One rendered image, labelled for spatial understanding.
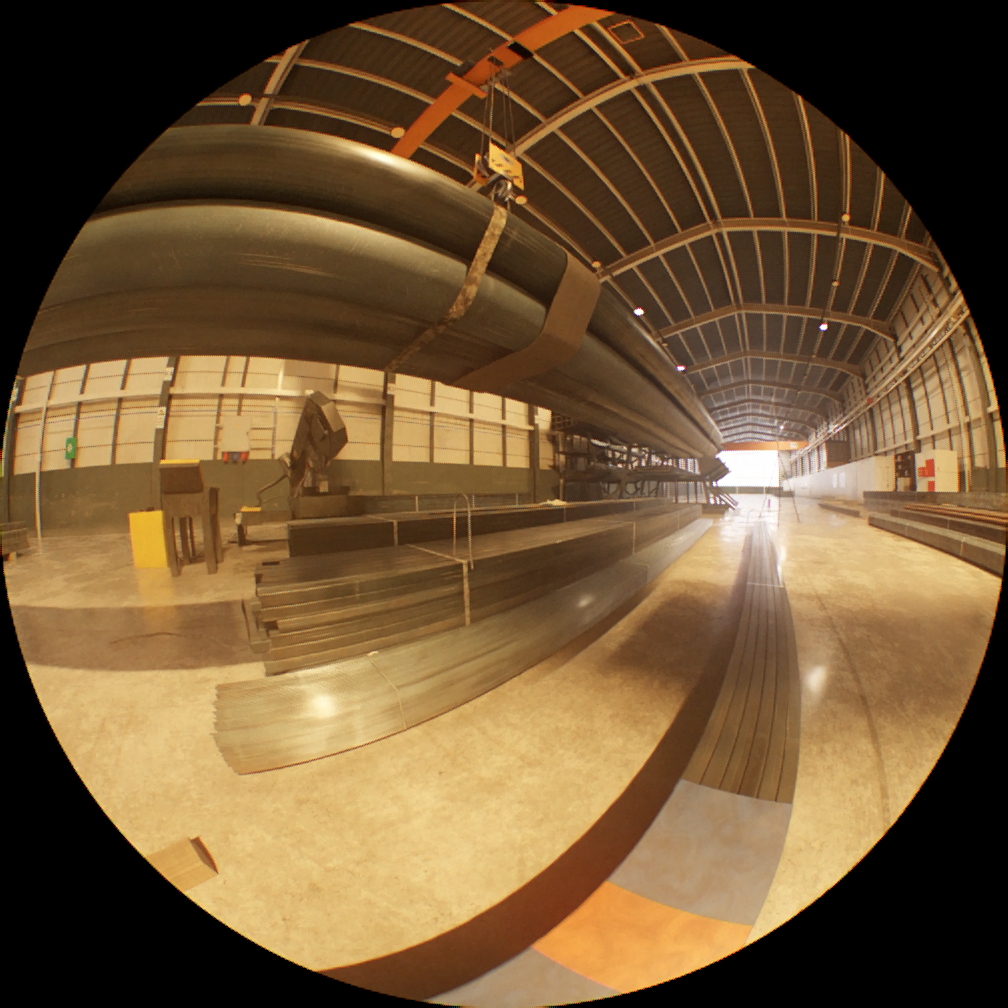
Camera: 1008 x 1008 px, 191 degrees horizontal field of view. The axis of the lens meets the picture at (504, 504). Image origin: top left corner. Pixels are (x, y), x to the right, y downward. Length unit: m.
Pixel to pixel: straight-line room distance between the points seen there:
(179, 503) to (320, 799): 2.73
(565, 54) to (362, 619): 9.84
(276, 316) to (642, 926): 1.12
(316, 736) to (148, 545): 3.24
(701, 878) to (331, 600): 1.01
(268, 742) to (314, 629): 0.36
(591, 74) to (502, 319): 9.21
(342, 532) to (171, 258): 1.34
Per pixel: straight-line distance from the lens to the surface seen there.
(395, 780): 0.84
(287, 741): 0.84
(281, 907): 0.77
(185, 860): 0.83
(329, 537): 1.54
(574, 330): 0.83
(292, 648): 0.96
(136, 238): 0.66
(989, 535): 6.17
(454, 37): 9.14
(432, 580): 1.04
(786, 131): 11.28
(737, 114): 10.75
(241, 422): 7.62
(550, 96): 9.48
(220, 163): 0.66
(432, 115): 5.83
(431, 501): 6.93
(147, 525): 3.81
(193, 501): 3.13
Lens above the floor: 0.67
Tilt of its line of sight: 3 degrees down
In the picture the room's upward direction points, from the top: 1 degrees counter-clockwise
